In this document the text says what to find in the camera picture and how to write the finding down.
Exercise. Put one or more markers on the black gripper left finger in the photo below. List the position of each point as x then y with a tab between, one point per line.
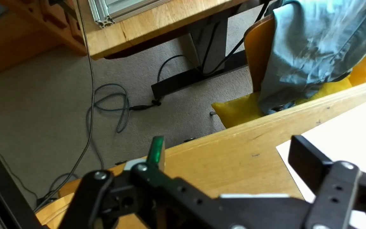
158	201

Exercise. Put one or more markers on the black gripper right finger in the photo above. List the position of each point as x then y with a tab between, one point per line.
340	187

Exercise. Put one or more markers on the white paper sheet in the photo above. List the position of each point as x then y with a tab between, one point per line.
340	138

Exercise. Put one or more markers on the black desk leg base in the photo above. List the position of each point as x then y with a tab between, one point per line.
192	76

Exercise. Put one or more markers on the grey-blue jacket on chair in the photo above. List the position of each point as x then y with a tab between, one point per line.
314	42

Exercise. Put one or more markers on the yellow wooden chair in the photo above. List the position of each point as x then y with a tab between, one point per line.
258	42

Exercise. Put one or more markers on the wooden side desk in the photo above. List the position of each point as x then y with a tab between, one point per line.
153	26

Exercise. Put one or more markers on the aluminium extrusion frame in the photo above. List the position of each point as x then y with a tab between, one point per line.
108	11

